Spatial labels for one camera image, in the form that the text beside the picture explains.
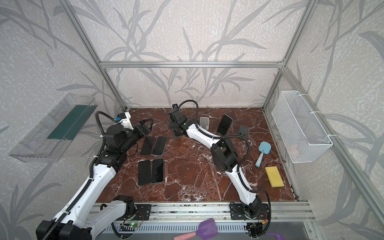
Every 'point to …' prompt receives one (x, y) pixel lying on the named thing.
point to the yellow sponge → (274, 177)
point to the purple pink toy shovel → (207, 230)
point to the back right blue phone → (224, 124)
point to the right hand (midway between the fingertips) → (176, 115)
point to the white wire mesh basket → (299, 132)
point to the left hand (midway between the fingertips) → (151, 118)
